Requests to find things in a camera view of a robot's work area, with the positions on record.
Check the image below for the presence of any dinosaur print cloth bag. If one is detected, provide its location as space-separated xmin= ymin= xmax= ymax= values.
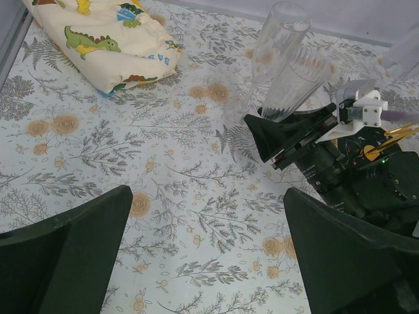
xmin=24 ymin=1 xmax=184 ymax=96

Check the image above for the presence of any tall clear flute glass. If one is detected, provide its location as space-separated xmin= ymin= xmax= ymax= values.
xmin=261 ymin=45 xmax=331 ymax=122

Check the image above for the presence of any short clear wine glass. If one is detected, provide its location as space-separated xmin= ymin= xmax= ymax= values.
xmin=381 ymin=22 xmax=419 ymax=80

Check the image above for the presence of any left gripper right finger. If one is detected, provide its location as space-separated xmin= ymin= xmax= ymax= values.
xmin=283 ymin=188 xmax=418 ymax=313

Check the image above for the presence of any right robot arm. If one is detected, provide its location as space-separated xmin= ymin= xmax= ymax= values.
xmin=244 ymin=103 xmax=418 ymax=236

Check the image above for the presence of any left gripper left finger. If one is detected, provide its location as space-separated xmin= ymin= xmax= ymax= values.
xmin=1 ymin=185 xmax=133 ymax=313

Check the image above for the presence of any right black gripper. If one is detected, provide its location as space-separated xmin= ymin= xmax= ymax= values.
xmin=244 ymin=103 xmax=407 ymax=210

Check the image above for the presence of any floral table mat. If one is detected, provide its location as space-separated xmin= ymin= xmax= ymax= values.
xmin=0 ymin=0 xmax=419 ymax=314

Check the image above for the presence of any gold wine glass rack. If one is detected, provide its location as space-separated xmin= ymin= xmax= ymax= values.
xmin=344 ymin=123 xmax=418 ymax=166

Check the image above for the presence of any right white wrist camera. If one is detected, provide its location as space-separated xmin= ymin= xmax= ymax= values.
xmin=317 ymin=79 xmax=388 ymax=143

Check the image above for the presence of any plain clear flute glass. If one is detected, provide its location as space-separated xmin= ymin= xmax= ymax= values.
xmin=223 ymin=1 xmax=312 ymax=125

